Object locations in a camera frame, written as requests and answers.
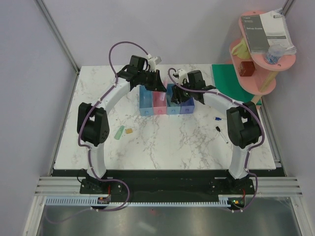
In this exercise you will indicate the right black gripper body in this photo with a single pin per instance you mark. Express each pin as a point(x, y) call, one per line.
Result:
point(184, 94)

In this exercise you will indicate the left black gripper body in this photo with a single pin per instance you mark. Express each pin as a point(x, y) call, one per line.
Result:
point(149, 80)

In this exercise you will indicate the purple bin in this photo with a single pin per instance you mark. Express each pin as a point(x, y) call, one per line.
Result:
point(187, 107)

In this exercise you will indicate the medium blue bin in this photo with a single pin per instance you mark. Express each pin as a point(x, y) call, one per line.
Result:
point(172, 108)

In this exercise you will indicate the light blue bin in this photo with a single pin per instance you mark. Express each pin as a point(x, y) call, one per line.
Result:
point(145, 102)

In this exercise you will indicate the pink bin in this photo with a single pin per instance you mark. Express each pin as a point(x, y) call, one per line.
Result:
point(159, 103)

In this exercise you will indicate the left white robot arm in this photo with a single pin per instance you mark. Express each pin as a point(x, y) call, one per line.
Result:
point(93, 125)

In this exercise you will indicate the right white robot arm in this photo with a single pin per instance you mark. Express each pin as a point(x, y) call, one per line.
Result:
point(244, 127)

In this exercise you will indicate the green cutting mat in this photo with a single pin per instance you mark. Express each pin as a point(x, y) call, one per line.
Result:
point(226, 81)

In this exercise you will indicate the black cap marker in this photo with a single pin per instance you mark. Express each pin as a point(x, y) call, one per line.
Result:
point(222, 135)

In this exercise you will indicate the green highlighter left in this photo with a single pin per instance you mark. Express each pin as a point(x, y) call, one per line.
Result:
point(119, 133)

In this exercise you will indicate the brown box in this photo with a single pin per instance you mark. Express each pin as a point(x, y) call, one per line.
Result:
point(246, 68)

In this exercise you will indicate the pink tiered shelf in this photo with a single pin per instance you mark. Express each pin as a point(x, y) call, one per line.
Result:
point(263, 80)

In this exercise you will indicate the setup guide booklet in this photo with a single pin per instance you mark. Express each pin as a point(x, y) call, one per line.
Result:
point(254, 27)

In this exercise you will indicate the clear jar of clips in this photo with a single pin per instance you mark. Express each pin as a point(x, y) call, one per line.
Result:
point(275, 52)

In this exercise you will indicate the spiral notebook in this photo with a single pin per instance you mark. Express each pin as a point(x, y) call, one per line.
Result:
point(275, 28)

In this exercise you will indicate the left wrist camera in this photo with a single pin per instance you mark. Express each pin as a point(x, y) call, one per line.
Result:
point(153, 62)

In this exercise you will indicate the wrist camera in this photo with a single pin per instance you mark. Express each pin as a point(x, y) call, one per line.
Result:
point(153, 62)
point(181, 75)

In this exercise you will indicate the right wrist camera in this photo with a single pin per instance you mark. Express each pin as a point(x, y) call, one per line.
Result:
point(181, 75)

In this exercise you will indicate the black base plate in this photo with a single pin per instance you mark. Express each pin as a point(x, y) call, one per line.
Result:
point(124, 185)

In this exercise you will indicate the aluminium rail frame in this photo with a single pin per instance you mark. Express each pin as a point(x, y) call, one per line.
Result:
point(68, 186)

